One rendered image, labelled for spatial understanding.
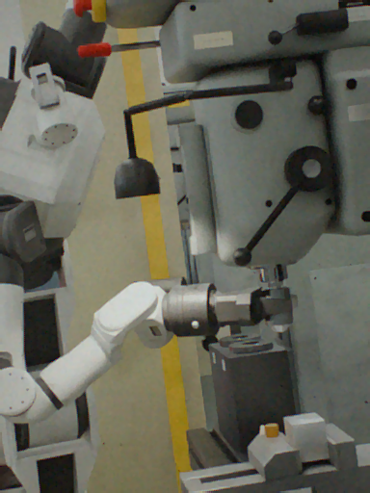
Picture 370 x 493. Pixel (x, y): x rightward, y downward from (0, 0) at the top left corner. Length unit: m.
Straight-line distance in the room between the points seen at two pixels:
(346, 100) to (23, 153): 0.61
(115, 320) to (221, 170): 0.32
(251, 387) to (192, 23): 0.78
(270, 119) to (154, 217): 1.82
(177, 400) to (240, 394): 1.44
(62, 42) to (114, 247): 1.44
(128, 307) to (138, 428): 1.77
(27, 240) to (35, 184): 0.11
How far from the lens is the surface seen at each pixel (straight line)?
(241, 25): 1.62
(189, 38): 1.60
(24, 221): 1.83
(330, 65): 1.66
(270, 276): 1.71
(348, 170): 1.64
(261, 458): 1.65
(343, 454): 1.65
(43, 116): 1.84
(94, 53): 1.80
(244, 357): 2.05
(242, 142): 1.62
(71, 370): 1.76
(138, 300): 1.75
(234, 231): 1.64
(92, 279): 3.42
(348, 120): 1.64
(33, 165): 1.90
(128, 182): 1.61
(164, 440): 3.51
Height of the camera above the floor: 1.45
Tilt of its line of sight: 3 degrees down
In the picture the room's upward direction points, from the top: 7 degrees counter-clockwise
